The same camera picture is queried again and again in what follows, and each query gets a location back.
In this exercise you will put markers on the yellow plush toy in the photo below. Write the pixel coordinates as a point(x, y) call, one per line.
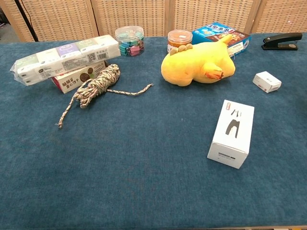
point(196, 64)

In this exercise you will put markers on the blue table cloth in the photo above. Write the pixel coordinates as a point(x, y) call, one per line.
point(120, 155)

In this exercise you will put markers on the clear jar of binder clips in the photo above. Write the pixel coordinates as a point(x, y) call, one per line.
point(130, 40)

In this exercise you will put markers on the small round food jar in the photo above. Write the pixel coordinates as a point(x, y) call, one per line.
point(178, 39)

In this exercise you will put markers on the white cookie box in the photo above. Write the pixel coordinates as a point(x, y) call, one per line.
point(72, 82)

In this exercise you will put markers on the blue cookie box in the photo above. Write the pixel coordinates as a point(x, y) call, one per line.
point(211, 33)

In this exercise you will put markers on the woven folding screen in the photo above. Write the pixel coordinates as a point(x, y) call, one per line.
point(134, 14)

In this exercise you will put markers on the pocket tissue multipack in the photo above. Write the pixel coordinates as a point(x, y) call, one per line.
point(64, 57)

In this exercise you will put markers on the small white box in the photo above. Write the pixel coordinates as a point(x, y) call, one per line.
point(267, 81)

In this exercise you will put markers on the black stapler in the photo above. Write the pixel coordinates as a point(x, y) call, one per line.
point(283, 39)

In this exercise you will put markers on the black tripod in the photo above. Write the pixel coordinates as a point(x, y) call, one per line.
point(26, 21)

